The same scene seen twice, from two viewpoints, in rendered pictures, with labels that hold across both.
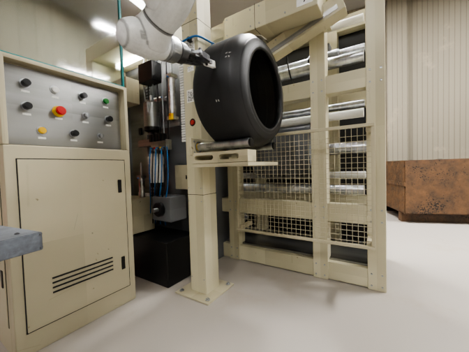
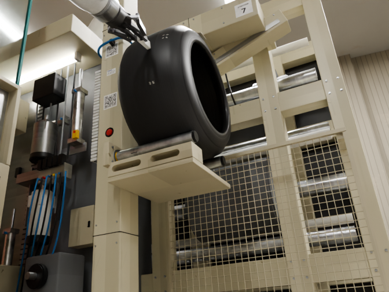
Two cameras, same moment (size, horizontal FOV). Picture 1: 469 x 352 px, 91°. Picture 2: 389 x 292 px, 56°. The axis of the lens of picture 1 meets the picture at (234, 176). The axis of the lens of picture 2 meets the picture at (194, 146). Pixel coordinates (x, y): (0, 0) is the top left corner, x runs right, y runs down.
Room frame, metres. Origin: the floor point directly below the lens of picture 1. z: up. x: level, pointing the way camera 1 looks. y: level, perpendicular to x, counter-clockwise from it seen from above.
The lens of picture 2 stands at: (-0.03, 0.11, 0.33)
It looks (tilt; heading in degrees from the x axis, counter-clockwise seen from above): 24 degrees up; 351
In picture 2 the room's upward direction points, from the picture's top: 4 degrees counter-clockwise
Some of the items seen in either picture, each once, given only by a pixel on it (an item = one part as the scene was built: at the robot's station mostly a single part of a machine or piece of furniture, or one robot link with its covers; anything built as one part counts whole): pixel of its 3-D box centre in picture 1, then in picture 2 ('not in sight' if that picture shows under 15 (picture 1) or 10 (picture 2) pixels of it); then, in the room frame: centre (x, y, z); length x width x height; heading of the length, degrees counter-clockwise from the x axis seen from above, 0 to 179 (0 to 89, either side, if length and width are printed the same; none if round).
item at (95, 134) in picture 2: (185, 104); (99, 115); (1.49, 0.30, 1.19); 0.05 x 0.04 x 0.48; 147
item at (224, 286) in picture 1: (205, 287); not in sight; (1.47, 0.21, 0.01); 0.27 x 0.27 x 0.02; 57
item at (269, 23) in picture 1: (273, 22); (210, 37); (1.53, -0.28, 1.71); 0.61 x 0.25 x 0.15; 57
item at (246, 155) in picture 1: (222, 157); (154, 163); (1.23, 0.06, 0.84); 0.36 x 0.09 x 0.06; 57
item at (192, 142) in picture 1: (212, 148); (135, 168); (1.44, 0.13, 0.90); 0.40 x 0.03 x 0.10; 147
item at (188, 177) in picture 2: (236, 164); (172, 182); (1.35, -0.02, 0.80); 0.37 x 0.36 x 0.02; 147
